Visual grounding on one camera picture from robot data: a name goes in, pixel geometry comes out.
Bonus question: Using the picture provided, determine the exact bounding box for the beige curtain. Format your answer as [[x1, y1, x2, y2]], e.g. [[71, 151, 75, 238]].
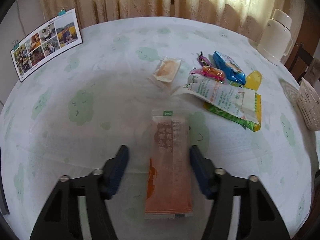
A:
[[37, 0, 307, 44]]

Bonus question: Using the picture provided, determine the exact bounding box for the green yellow snack packet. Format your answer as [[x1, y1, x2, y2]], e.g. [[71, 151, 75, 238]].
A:
[[203, 93, 262, 132]]

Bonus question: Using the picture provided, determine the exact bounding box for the pink orange snack packet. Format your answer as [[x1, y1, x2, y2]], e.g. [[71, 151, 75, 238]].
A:
[[191, 66, 225, 82]]

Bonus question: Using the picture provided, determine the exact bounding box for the white thermos jug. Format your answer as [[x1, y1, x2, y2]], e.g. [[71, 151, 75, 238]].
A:
[[257, 9, 293, 66]]

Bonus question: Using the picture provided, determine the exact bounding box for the green patterned tablecloth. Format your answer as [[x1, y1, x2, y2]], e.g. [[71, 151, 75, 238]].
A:
[[0, 16, 320, 240]]

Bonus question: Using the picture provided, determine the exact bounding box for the blue snack packet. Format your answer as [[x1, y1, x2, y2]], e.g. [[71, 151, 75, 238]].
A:
[[212, 51, 247, 85]]

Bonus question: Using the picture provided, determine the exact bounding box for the clear bread packet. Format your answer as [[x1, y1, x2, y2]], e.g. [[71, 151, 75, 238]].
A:
[[152, 56, 182, 83]]

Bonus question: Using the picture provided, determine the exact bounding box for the white plastic basket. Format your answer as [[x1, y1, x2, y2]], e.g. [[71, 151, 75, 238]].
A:
[[296, 77, 320, 131]]

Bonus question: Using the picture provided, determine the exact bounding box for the white green printed packet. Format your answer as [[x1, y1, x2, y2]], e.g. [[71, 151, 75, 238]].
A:
[[172, 73, 260, 125]]

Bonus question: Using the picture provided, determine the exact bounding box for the dark wooden chair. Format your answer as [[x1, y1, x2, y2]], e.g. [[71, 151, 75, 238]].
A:
[[285, 41, 320, 83]]

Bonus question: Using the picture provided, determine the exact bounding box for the purple candy bar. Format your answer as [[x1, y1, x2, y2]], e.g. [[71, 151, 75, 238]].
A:
[[196, 52, 212, 68]]

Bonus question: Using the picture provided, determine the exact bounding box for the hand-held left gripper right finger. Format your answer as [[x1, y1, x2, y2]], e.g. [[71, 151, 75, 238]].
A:
[[189, 145, 290, 240]]

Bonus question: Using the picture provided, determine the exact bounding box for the photo calendar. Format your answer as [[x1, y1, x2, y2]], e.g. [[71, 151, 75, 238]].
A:
[[10, 8, 83, 82]]

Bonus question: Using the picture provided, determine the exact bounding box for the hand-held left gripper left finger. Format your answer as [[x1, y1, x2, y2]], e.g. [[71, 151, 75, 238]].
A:
[[30, 145, 129, 240]]

